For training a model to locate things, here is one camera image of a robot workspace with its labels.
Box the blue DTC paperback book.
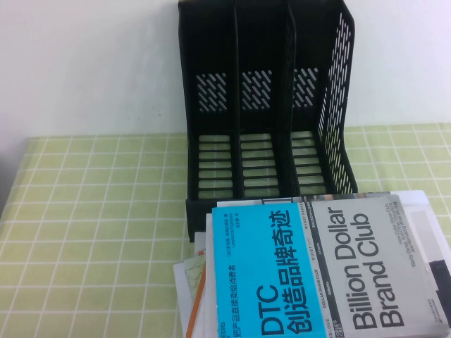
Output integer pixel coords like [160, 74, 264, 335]
[210, 192, 446, 338]

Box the black plastic book holder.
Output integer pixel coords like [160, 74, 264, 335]
[178, 0, 357, 244]

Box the white paper sheet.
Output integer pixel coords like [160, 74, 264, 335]
[172, 261, 194, 338]
[192, 231, 209, 256]

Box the pale green map sheet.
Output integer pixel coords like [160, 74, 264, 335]
[180, 253, 207, 301]

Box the white booklet with orange edge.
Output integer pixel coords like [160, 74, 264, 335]
[183, 248, 212, 338]

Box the green checked tablecloth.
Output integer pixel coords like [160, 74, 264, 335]
[0, 123, 451, 338]

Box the white magazine with man cover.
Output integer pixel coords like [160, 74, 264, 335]
[204, 196, 451, 338]

